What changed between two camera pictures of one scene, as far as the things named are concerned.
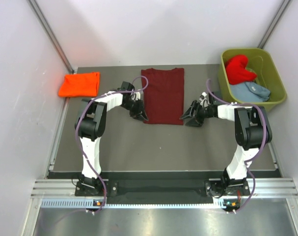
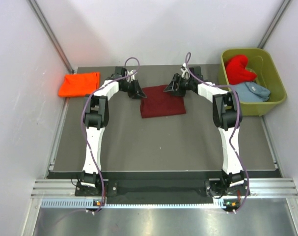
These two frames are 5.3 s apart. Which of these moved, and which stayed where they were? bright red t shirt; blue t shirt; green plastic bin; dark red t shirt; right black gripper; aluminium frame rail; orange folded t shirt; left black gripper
Moved: dark red t shirt; left black gripper; right black gripper
Stayed: green plastic bin; bright red t shirt; blue t shirt; aluminium frame rail; orange folded t shirt
